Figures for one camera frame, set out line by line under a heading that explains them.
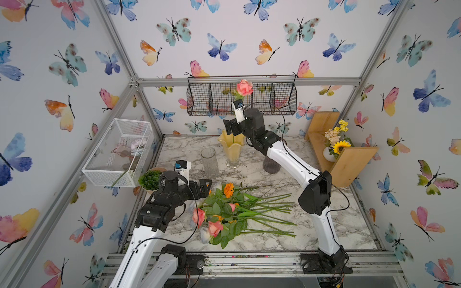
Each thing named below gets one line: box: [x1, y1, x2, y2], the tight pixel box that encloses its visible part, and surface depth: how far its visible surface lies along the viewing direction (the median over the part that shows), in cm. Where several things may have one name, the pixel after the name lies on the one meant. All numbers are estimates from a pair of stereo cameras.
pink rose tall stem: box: [232, 79, 254, 101], surface depth 71 cm
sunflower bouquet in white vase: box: [322, 118, 355, 163], surface depth 85 cm
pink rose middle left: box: [192, 207, 206, 229], surface depth 77 cm
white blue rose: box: [200, 226, 211, 245], surface depth 79 cm
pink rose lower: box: [208, 220, 224, 238], surface depth 76 cm
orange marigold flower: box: [223, 182, 286, 199], surface depth 88 cm
